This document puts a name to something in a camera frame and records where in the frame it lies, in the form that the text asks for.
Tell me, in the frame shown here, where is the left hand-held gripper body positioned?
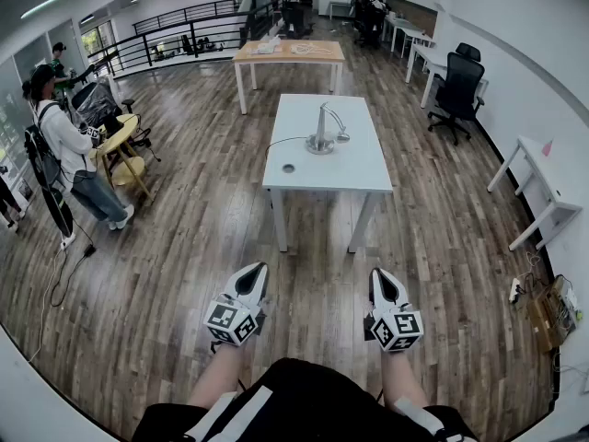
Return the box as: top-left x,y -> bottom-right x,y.
202,291 -> 269,348

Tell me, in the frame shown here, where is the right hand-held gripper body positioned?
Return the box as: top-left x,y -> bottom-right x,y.
363,304 -> 425,354

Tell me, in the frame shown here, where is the silver desk lamp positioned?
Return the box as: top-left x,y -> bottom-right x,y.
305,101 -> 352,156

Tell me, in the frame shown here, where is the person's right forearm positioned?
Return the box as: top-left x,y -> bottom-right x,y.
380,345 -> 432,409

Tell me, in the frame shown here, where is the person's left forearm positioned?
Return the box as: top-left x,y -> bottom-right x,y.
188,341 -> 245,409

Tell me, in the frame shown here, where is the person's black white-striped clothing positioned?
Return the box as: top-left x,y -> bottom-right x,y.
131,356 -> 479,442

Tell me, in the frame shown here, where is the white rectangular table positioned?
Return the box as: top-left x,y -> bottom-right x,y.
261,92 -> 395,253

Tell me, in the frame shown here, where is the cardboard box with electronics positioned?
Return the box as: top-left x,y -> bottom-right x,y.
524,274 -> 579,354

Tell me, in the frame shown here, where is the yellow round two-tier table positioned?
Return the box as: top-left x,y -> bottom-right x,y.
89,113 -> 153,202

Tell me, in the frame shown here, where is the black mesh office chair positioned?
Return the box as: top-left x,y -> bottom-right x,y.
426,52 -> 487,146

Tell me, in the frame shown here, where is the black plastic-wrapped chair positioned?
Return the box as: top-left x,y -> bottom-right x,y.
71,80 -> 153,151

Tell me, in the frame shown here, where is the pile of papers and tissues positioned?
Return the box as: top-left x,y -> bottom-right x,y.
247,36 -> 284,56

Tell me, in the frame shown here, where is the wooden-top table with white legs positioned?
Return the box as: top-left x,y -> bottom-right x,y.
232,39 -> 346,115

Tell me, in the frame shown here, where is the black metal railing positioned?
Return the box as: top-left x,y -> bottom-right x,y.
86,0 -> 286,80

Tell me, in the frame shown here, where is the black office chair with headrest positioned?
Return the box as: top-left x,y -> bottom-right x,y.
455,42 -> 482,63

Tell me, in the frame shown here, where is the black swivel chair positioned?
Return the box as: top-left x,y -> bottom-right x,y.
279,5 -> 317,36

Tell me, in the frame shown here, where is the long ceiling light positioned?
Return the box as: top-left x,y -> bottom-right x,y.
20,0 -> 71,20

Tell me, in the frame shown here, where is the black cable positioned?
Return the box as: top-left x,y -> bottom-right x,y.
264,135 -> 309,159

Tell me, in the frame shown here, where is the white cable bundle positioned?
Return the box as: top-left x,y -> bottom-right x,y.
289,41 -> 333,56

